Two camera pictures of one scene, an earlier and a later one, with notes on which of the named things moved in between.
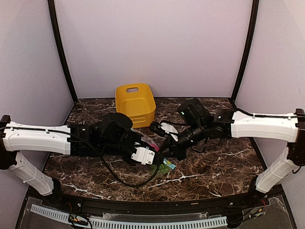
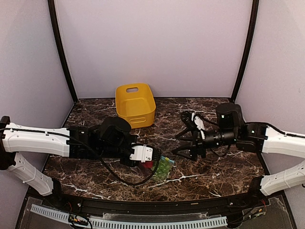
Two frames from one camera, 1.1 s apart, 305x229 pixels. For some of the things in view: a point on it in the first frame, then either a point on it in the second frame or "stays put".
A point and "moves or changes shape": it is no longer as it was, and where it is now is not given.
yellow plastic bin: [136, 100] stays put
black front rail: [241, 202] stays put
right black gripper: [175, 150] to [197, 140]
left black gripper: [136, 136] stays put
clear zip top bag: [163, 166] moves or changes shape
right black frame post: [253, 24] stays put
